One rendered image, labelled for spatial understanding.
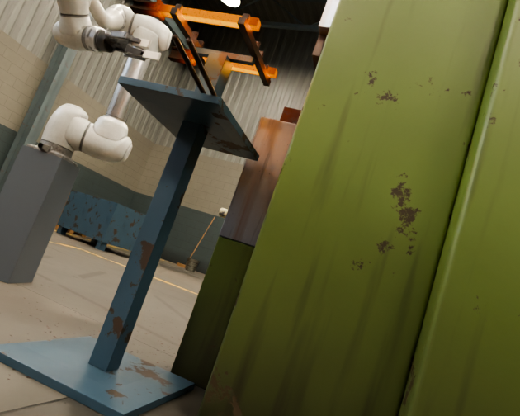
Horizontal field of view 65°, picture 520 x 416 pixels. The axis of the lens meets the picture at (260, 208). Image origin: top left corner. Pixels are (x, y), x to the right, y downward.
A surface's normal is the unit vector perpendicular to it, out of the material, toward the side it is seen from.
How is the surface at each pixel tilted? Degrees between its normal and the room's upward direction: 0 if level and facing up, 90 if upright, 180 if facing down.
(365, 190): 90
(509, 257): 90
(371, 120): 90
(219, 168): 90
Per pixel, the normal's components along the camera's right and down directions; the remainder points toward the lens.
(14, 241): 0.02, -0.16
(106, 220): -0.49, -0.31
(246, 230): -0.21, -0.23
